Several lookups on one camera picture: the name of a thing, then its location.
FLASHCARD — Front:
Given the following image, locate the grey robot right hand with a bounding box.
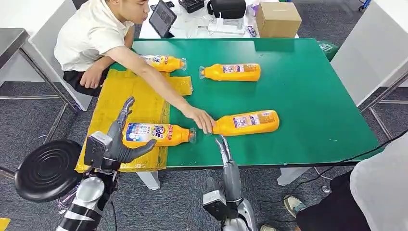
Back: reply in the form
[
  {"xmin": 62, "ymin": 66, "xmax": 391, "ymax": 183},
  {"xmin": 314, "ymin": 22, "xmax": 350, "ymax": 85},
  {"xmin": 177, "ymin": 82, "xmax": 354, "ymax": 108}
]
[{"xmin": 205, "ymin": 135, "xmax": 244, "ymax": 205}]

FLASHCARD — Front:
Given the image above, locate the yellow plastic sheet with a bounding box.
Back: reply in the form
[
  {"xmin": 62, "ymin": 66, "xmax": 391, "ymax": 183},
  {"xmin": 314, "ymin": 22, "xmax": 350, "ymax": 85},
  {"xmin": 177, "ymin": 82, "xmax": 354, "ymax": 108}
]
[{"xmin": 75, "ymin": 68, "xmax": 194, "ymax": 174}]

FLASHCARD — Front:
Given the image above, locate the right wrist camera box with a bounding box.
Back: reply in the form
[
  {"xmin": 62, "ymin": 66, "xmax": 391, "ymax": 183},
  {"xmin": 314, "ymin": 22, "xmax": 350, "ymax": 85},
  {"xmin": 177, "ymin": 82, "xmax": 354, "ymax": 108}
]
[{"xmin": 203, "ymin": 190, "xmax": 229, "ymax": 221}]

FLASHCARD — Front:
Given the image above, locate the white table with steel legs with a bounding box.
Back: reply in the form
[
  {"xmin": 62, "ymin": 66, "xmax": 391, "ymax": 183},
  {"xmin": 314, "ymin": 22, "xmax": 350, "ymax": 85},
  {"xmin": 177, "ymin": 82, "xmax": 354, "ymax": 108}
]
[{"xmin": 330, "ymin": 0, "xmax": 408, "ymax": 141}]

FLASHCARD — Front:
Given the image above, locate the cardboard box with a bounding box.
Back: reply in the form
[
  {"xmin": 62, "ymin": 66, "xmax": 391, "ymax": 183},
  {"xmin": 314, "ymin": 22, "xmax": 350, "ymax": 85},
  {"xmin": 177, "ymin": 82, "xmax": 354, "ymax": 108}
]
[{"xmin": 255, "ymin": 1, "xmax": 303, "ymax": 39}]

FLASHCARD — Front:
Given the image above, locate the orange detergent bottle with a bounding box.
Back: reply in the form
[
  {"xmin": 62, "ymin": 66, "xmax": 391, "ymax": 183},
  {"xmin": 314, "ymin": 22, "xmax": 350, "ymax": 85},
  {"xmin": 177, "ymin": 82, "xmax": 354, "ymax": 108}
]
[
  {"xmin": 122, "ymin": 122, "xmax": 197, "ymax": 148},
  {"xmin": 212, "ymin": 110, "xmax": 280, "ymax": 137},
  {"xmin": 139, "ymin": 54, "xmax": 188, "ymax": 73},
  {"xmin": 199, "ymin": 63, "xmax": 261, "ymax": 82}
]

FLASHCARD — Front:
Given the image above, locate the black round stool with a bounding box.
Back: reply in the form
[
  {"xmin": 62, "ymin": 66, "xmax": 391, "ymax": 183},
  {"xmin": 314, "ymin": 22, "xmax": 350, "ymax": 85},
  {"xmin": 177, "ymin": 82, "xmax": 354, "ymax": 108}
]
[{"xmin": 14, "ymin": 139, "xmax": 84, "ymax": 203}]

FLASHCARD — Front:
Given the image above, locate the black bag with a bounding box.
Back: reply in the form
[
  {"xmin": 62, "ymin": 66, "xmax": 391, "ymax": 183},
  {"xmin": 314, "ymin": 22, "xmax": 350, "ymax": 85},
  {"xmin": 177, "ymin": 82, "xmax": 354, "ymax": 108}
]
[{"xmin": 206, "ymin": 0, "xmax": 247, "ymax": 20}]

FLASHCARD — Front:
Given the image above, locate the green table mat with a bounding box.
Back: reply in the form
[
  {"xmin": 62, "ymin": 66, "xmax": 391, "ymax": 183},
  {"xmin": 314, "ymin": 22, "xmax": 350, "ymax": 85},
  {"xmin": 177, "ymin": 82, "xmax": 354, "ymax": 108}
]
[{"xmin": 110, "ymin": 38, "xmax": 383, "ymax": 168}]

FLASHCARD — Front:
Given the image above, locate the white desk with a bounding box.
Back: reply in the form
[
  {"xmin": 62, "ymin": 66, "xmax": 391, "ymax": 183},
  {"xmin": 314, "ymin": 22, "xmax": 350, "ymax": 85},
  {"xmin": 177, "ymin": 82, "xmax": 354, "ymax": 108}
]
[{"xmin": 139, "ymin": 0, "xmax": 299, "ymax": 39}]

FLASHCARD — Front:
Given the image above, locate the person's left hand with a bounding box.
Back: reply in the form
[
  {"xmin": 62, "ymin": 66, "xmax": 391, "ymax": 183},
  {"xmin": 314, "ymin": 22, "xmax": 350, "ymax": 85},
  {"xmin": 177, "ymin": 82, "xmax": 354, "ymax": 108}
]
[{"xmin": 182, "ymin": 106, "xmax": 217, "ymax": 135}]

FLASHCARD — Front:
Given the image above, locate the dark tablet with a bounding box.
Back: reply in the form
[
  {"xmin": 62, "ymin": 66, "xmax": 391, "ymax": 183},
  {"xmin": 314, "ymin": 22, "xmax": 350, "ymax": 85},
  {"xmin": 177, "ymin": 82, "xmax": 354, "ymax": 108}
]
[{"xmin": 149, "ymin": 0, "xmax": 178, "ymax": 39}]

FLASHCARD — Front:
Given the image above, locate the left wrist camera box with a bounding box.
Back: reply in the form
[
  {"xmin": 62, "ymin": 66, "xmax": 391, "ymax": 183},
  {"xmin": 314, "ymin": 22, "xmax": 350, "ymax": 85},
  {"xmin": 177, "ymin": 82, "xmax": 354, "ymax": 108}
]
[{"xmin": 84, "ymin": 131, "xmax": 113, "ymax": 169}]

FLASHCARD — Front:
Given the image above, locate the black cable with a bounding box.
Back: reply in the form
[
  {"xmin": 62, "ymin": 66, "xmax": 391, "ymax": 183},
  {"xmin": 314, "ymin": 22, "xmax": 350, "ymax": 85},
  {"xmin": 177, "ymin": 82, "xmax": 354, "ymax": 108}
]
[{"xmin": 264, "ymin": 129, "xmax": 408, "ymax": 224}]

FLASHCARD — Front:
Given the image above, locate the green bin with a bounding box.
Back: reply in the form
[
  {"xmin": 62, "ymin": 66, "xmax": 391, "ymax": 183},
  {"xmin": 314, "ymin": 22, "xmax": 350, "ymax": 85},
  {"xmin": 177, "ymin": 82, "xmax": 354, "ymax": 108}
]
[{"xmin": 317, "ymin": 40, "xmax": 339, "ymax": 62}]

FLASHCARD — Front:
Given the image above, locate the black tray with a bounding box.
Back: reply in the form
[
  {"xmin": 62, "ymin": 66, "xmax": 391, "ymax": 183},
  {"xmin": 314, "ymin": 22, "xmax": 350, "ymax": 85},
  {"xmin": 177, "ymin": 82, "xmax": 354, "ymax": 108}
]
[{"xmin": 178, "ymin": 0, "xmax": 205, "ymax": 14}]

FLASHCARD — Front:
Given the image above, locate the white table leg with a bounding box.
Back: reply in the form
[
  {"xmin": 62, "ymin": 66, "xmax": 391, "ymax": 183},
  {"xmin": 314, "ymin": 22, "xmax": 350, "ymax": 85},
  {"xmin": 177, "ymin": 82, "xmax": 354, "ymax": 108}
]
[
  {"xmin": 136, "ymin": 171, "xmax": 161, "ymax": 191},
  {"xmin": 276, "ymin": 167, "xmax": 311, "ymax": 187}
]

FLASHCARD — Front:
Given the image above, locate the person's right hand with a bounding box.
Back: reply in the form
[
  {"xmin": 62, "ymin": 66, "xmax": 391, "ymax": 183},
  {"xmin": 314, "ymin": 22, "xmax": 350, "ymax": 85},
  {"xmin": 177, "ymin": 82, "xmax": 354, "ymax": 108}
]
[{"xmin": 79, "ymin": 65, "xmax": 103, "ymax": 89}]

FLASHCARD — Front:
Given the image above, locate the white power strip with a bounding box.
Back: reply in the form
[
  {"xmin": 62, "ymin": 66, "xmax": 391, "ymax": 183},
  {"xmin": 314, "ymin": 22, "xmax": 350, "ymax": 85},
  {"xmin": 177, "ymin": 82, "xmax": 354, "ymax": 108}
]
[{"xmin": 207, "ymin": 13, "xmax": 245, "ymax": 35}]

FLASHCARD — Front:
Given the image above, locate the person beside table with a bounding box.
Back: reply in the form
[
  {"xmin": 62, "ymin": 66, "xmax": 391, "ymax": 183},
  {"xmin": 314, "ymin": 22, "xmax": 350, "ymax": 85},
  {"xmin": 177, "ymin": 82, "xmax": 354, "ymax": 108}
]
[{"xmin": 259, "ymin": 134, "xmax": 408, "ymax": 231}]

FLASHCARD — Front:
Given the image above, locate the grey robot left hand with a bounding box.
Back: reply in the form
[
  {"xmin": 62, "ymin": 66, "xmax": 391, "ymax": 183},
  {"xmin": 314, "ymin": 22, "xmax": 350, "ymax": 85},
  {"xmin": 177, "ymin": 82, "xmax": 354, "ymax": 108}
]
[{"xmin": 104, "ymin": 96, "xmax": 158, "ymax": 164}]

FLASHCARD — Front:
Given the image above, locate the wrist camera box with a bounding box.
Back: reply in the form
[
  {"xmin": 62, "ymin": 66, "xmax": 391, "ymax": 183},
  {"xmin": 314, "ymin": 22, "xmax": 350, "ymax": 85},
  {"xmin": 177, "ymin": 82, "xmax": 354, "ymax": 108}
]
[
  {"xmin": 84, "ymin": 131, "xmax": 113, "ymax": 169},
  {"xmin": 203, "ymin": 190, "xmax": 229, "ymax": 221}
]

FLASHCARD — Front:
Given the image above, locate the seated person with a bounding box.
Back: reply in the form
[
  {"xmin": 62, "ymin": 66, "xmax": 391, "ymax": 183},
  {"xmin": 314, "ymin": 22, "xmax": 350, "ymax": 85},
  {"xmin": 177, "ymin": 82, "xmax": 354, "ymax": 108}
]
[{"xmin": 53, "ymin": 0, "xmax": 217, "ymax": 135}]

